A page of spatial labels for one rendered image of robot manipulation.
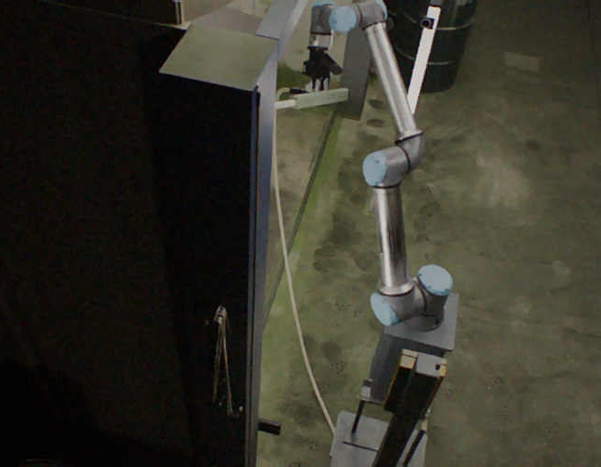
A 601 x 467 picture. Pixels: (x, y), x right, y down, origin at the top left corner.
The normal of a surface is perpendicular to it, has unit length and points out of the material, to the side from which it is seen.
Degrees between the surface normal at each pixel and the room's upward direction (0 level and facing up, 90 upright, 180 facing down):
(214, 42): 0
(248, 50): 0
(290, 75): 90
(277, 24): 0
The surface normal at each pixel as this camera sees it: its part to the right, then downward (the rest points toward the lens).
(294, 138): 0.07, -0.66
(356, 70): -0.24, 0.72
